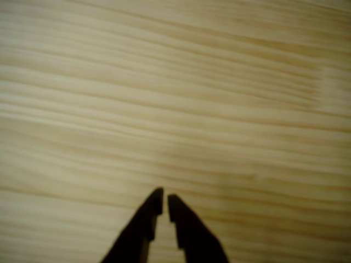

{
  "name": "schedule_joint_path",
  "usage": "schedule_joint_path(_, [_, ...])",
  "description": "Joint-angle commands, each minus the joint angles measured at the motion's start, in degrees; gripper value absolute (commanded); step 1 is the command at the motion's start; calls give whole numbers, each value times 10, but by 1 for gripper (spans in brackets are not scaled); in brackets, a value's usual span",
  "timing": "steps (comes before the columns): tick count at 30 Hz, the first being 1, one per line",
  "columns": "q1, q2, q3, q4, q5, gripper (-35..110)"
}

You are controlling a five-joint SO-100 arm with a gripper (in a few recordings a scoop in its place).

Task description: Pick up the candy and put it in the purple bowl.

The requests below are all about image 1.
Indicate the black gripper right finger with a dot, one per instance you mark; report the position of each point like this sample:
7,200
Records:
194,235

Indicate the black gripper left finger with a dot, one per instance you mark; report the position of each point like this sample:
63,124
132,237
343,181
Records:
140,233

